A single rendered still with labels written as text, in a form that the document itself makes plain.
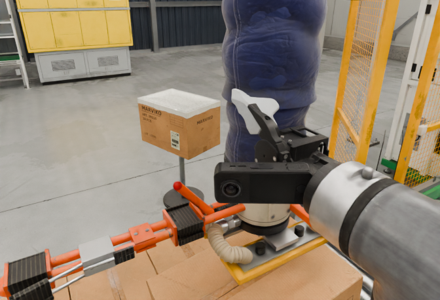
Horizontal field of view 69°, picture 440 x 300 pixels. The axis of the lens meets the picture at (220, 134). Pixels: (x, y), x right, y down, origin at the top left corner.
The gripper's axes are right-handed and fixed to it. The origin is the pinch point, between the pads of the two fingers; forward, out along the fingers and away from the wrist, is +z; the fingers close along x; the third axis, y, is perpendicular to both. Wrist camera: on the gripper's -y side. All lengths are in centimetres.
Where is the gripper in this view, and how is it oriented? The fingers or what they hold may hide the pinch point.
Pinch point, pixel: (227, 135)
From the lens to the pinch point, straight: 50.8
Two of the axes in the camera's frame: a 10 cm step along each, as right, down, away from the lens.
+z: -4.9, -3.5, 8.0
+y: 8.7, -2.0, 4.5
